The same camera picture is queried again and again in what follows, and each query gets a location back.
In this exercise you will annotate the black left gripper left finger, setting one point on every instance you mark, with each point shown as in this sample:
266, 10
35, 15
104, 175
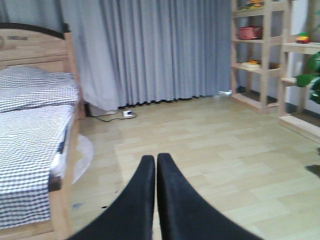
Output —
130, 216

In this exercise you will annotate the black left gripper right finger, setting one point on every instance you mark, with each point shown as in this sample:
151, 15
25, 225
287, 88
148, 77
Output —
184, 214

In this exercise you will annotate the round grey rug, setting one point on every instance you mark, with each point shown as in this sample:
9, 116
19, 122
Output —
84, 155

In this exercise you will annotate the floor power outlet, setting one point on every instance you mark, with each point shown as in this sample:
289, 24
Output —
127, 114

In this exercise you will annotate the checkered bed sheet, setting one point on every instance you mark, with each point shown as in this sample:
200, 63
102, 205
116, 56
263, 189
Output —
29, 141

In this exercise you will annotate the grey pleated curtain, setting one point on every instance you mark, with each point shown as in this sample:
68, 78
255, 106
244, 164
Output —
132, 52

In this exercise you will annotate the checkered pillow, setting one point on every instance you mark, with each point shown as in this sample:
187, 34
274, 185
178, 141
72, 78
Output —
28, 87

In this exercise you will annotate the green plant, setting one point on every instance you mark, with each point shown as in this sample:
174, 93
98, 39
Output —
312, 79

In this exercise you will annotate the red pot on shelf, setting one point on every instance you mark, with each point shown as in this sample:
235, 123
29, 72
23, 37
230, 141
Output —
249, 33

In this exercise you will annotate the wooden shelf unit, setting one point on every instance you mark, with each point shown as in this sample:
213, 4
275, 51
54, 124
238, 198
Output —
256, 64
299, 120

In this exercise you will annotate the colourful toy on shelf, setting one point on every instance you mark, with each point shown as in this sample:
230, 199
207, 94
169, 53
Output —
302, 38

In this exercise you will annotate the wooden bed frame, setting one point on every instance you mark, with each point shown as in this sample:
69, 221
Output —
52, 51

